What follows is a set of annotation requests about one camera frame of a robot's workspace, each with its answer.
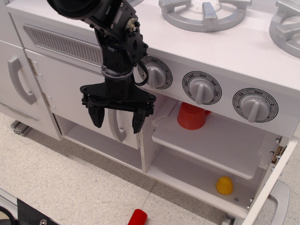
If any grey centre burner grate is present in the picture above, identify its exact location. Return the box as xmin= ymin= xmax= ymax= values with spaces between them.
xmin=158 ymin=0 xmax=252 ymax=32

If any grey right burner grate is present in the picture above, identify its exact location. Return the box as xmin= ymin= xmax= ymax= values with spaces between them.
xmin=269 ymin=0 xmax=300 ymax=58

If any red cylinder on floor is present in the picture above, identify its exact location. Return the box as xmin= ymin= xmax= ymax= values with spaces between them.
xmin=128 ymin=209 xmax=148 ymax=225

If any black cable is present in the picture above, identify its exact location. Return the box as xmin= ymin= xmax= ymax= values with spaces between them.
xmin=0 ymin=205 xmax=17 ymax=225

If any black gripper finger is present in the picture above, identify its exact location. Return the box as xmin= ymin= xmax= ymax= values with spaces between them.
xmin=88 ymin=103 xmax=105 ymax=128
xmin=132 ymin=108 xmax=147 ymax=134

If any white oven door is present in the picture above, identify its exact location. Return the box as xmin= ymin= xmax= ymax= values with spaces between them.
xmin=222 ymin=136 xmax=300 ymax=225

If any white cabinet door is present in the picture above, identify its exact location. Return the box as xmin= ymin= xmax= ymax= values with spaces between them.
xmin=26 ymin=50 xmax=140 ymax=149

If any grey stove knob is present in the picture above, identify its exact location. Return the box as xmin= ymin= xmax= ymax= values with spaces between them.
xmin=182 ymin=71 xmax=222 ymax=105
xmin=141 ymin=56 xmax=173 ymax=89
xmin=232 ymin=88 xmax=278 ymax=123

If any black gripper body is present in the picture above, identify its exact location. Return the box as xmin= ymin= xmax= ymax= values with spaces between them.
xmin=80 ymin=76 xmax=156 ymax=116

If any white left fridge door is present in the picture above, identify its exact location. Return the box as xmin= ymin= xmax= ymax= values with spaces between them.
xmin=0 ymin=41 xmax=61 ymax=140

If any white toy kitchen stove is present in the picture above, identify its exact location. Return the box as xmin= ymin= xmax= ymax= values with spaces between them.
xmin=0 ymin=0 xmax=300 ymax=225

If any white oven shelf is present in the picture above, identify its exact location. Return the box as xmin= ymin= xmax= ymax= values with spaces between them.
xmin=152 ymin=113 xmax=279 ymax=180

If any grey middle stove knob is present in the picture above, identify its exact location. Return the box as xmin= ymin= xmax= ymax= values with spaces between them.
xmin=182 ymin=71 xmax=222 ymax=105

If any grey left stove knob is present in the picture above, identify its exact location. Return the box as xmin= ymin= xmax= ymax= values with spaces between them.
xmin=141 ymin=56 xmax=173 ymax=89

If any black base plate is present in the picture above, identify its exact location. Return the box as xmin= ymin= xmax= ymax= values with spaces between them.
xmin=17 ymin=198 xmax=59 ymax=225

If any yellow toy shell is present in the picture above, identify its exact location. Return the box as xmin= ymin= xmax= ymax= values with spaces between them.
xmin=216 ymin=176 xmax=233 ymax=195

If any grey vent grille panel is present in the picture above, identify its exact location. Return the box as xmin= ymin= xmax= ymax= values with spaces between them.
xmin=23 ymin=24 xmax=102 ymax=66

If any grey cabinet door handle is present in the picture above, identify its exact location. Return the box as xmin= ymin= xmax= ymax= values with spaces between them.
xmin=107 ymin=109 xmax=126 ymax=143

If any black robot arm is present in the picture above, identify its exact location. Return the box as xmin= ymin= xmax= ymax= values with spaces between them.
xmin=48 ymin=0 xmax=156 ymax=134

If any aluminium frame rail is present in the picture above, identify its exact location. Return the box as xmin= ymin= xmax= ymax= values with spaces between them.
xmin=10 ymin=120 xmax=32 ymax=137

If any grey right stove knob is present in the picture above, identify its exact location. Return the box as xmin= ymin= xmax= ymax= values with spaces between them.
xmin=232 ymin=88 xmax=278 ymax=123

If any grey fridge door handle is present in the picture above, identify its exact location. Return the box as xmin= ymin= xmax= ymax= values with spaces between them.
xmin=7 ymin=56 xmax=36 ymax=105

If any red plastic cup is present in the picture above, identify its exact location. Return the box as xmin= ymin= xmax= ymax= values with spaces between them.
xmin=177 ymin=102 xmax=211 ymax=130

